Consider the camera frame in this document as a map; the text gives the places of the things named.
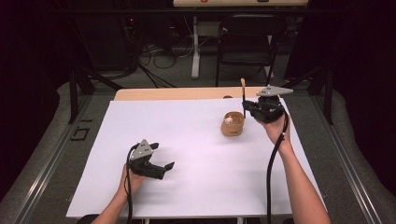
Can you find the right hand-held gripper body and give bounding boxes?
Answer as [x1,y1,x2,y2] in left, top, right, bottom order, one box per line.
[251,85,294,124]

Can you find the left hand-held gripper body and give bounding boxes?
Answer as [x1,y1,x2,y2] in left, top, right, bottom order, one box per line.
[127,138,166,181]

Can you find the tan brush holder cup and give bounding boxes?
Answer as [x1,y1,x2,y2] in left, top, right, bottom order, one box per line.
[220,111,246,137]

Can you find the person's right hand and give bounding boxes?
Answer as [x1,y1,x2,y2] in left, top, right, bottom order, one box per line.
[256,111,292,149]

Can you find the person's left hand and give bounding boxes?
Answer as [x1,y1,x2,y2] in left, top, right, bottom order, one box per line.
[118,163,148,198]

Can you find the white table cover sheet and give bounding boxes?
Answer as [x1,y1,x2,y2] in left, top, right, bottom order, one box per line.
[65,97,326,218]

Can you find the black metal stand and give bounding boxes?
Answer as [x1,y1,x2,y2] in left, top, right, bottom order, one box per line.
[282,64,334,126]
[68,66,125,124]

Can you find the black folding chair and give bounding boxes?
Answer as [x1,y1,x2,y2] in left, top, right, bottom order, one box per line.
[215,12,288,88]

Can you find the white desk leg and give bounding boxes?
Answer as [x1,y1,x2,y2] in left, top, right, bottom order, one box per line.
[190,15,202,80]

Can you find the light wooden desk top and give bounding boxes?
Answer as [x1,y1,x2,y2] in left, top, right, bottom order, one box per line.
[172,0,310,8]

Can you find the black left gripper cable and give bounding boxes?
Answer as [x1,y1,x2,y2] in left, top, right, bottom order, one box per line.
[124,143,140,224]

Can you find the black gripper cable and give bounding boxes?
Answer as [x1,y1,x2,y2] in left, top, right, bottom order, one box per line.
[124,143,140,224]
[266,111,290,224]

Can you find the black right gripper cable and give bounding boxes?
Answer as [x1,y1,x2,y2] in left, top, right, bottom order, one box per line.
[266,111,290,224]

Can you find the black floor cables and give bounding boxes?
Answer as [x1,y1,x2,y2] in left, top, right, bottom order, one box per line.
[136,43,194,89]

